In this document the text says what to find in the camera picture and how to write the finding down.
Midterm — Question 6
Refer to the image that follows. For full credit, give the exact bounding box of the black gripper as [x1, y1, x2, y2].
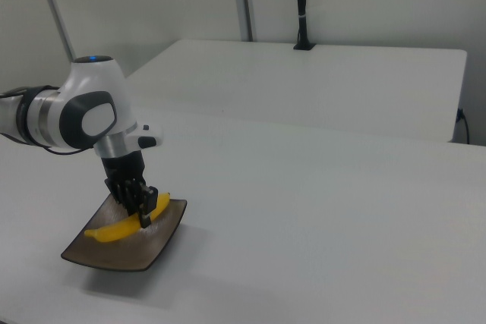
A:
[101, 150, 159, 229]

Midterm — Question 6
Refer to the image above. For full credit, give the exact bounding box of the yellow banana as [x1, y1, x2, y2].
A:
[84, 191, 172, 244]

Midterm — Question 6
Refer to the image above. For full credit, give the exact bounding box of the square brown ceramic plate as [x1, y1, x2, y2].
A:
[60, 193, 188, 273]

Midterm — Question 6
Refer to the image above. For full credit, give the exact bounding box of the white side table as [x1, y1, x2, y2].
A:
[125, 38, 469, 144]

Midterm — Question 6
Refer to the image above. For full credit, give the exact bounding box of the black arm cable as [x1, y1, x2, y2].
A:
[0, 87, 90, 157]

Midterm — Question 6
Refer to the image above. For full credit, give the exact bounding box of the black camera stand with clamp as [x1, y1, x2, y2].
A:
[292, 0, 317, 52]

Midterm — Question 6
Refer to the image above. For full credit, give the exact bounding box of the black hanging power cable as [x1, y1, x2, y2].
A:
[456, 108, 472, 146]

